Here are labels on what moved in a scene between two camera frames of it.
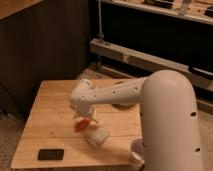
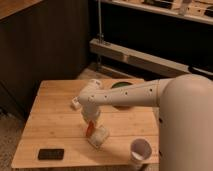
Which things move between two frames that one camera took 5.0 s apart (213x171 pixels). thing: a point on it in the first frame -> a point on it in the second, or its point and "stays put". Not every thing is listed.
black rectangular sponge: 51,154 stays put
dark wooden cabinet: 47,41 stays put
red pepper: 82,124 -> 90,128
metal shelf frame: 141,37 stays put
